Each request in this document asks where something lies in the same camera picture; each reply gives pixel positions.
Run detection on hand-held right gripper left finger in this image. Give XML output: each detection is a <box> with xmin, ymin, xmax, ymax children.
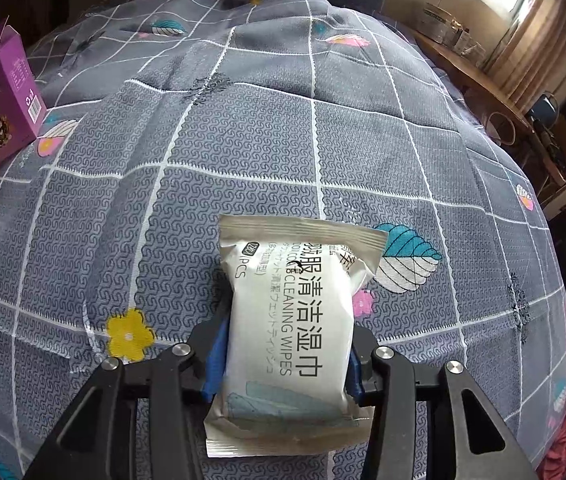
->
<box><xmin>23</xmin><ymin>305</ymin><xmax>230</xmax><ymax>480</ymax></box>

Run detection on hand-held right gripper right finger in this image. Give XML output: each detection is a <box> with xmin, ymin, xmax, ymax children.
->
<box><xmin>347</xmin><ymin>327</ymin><xmax>539</xmax><ymax>480</ymax></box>

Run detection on white wet wipes packet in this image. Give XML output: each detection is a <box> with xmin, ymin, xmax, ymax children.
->
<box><xmin>204</xmin><ymin>213</ymin><xmax>389</xmax><ymax>458</ymax></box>

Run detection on blue chair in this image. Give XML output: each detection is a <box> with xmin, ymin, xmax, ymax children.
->
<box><xmin>528</xmin><ymin>92</ymin><xmax>561</xmax><ymax>126</ymax></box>

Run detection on wooden desk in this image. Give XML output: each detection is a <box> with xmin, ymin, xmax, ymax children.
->
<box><xmin>403</xmin><ymin>25</ymin><xmax>534</xmax><ymax>131</ymax></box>

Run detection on white container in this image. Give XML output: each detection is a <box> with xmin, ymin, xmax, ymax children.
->
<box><xmin>453</xmin><ymin>27</ymin><xmax>486</xmax><ymax>61</ymax></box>

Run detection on white kitchen appliance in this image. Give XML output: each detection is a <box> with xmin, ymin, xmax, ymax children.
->
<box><xmin>420</xmin><ymin>2</ymin><xmax>456</xmax><ymax>43</ymax></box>

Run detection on pink curtain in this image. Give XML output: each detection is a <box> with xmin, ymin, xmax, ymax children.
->
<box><xmin>498</xmin><ymin>0</ymin><xmax>566</xmax><ymax>111</ymax></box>

